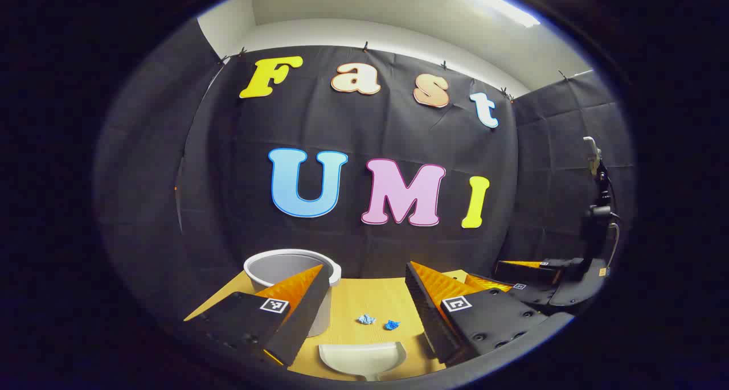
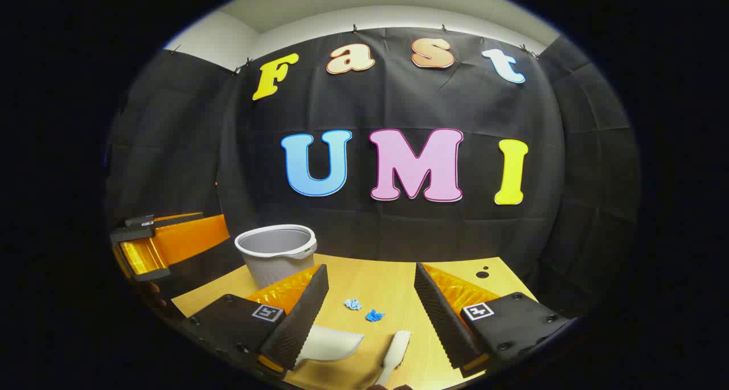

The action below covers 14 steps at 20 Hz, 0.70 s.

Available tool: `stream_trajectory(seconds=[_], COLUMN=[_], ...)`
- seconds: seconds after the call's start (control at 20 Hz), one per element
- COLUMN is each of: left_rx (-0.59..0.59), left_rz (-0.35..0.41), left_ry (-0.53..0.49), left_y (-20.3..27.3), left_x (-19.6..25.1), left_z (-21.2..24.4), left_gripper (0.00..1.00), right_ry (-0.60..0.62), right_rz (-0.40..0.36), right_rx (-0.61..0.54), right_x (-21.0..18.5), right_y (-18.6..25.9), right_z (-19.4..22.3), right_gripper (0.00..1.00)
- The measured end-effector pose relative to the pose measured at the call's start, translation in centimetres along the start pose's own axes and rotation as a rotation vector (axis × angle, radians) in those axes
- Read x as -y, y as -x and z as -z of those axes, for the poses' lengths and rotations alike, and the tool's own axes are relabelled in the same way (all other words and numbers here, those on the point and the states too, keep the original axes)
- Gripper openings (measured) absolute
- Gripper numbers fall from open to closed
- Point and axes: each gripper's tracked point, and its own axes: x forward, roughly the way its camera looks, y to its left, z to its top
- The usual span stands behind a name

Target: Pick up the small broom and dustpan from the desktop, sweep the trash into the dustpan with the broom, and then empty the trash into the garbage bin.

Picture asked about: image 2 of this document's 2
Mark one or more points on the dark blue paper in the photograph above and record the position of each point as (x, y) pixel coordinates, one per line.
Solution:
(375, 316)

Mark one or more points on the grey ribbed garbage bin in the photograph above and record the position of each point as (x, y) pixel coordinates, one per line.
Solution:
(273, 265)

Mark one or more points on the light blue paper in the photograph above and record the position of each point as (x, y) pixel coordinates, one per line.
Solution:
(353, 304)

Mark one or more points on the small white broom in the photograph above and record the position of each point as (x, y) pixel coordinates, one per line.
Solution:
(396, 347)

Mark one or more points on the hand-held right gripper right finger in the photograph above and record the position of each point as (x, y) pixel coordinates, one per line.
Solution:
(444, 321)

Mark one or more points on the wooden desktop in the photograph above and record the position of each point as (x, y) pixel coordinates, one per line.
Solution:
(370, 284)

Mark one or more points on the small white dustpan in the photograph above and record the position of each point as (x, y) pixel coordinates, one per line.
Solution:
(333, 344)

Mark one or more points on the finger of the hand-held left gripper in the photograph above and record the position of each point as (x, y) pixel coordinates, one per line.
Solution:
(136, 256)
(191, 236)

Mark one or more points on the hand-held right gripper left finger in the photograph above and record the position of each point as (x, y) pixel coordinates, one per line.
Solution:
(296, 327)

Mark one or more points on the black backdrop cloth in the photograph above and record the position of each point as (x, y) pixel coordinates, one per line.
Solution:
(398, 105)

